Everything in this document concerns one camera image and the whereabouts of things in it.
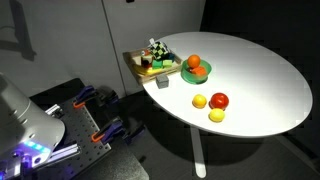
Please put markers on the aluminium rail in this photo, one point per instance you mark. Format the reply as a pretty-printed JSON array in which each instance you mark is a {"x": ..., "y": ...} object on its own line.
[{"x": 63, "y": 150}]

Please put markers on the red tomato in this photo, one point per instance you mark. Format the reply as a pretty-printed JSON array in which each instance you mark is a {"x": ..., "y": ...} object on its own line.
[{"x": 219, "y": 100}]

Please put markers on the yellow banana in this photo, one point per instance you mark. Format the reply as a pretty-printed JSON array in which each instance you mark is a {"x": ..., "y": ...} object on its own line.
[{"x": 145, "y": 71}]

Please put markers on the wooden tray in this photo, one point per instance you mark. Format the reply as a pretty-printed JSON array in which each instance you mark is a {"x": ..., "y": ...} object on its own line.
[{"x": 134, "y": 57}]

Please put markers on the purple clamp upper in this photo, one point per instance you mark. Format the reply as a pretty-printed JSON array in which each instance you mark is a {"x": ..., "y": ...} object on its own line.
[{"x": 100, "y": 96}]

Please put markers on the green bowl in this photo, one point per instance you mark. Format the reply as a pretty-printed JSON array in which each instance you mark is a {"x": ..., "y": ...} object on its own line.
[{"x": 194, "y": 78}]

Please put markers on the purple clamp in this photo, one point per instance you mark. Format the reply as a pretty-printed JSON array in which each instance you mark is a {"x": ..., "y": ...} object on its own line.
[
  {"x": 115, "y": 128},
  {"x": 100, "y": 96}
]

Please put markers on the orange fruit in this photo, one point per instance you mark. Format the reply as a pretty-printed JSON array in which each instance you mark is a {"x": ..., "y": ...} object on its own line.
[{"x": 193, "y": 61}]

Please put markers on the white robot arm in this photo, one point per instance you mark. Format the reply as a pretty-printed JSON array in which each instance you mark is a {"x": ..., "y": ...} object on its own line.
[{"x": 27, "y": 133}]

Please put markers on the red white toy block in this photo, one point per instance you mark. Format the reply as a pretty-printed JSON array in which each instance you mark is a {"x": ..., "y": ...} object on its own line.
[{"x": 146, "y": 58}]

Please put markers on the yellow lemon lower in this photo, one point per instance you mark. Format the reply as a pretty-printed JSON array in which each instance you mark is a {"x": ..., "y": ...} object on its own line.
[{"x": 216, "y": 115}]

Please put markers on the grey cube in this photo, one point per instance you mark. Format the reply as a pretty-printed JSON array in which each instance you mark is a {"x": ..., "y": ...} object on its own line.
[{"x": 162, "y": 81}]

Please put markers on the green block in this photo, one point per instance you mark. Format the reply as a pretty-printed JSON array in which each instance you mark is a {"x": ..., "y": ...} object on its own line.
[{"x": 159, "y": 64}]

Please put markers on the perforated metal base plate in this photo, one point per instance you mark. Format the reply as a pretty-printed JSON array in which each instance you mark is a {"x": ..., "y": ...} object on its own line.
[{"x": 80, "y": 126}]

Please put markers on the yellow lemon upper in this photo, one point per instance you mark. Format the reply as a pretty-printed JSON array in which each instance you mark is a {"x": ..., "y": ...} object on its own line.
[{"x": 199, "y": 101}]

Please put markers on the white table leg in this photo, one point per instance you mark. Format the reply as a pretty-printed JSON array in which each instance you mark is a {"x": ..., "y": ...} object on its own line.
[{"x": 199, "y": 162}]

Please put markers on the orange block in bowl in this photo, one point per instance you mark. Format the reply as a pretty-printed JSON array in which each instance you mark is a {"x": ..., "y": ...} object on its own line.
[{"x": 199, "y": 71}]

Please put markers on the purple clamp lower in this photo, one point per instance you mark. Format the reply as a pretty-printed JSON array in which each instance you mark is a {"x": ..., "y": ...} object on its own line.
[{"x": 115, "y": 128}]

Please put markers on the yellow lemon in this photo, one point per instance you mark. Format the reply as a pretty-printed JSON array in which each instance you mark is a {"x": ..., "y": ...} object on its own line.
[
  {"x": 199, "y": 101},
  {"x": 216, "y": 115}
]

